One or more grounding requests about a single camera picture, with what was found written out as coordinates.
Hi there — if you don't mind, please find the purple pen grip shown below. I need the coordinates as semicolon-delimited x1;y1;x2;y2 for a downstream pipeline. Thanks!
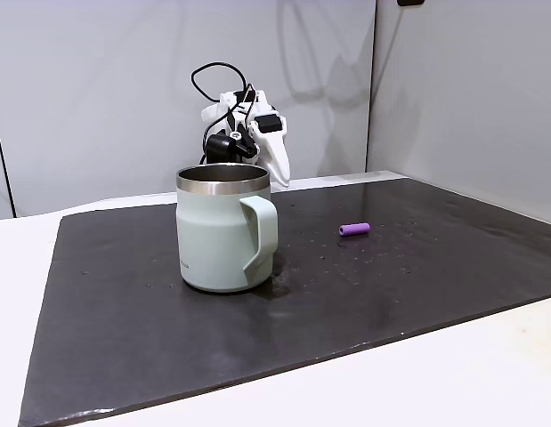
338;222;371;238

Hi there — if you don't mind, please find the pale green steel mug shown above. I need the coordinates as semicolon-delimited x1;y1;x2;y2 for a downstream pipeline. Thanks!
175;163;280;294

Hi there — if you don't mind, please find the black table mat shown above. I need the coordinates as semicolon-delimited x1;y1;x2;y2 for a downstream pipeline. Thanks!
17;172;551;427

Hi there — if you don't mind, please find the black oval camera box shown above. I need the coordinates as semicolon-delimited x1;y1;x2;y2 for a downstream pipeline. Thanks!
206;133;235;157

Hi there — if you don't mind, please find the black cable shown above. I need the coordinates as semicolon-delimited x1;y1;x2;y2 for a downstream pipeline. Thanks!
190;61;250;104

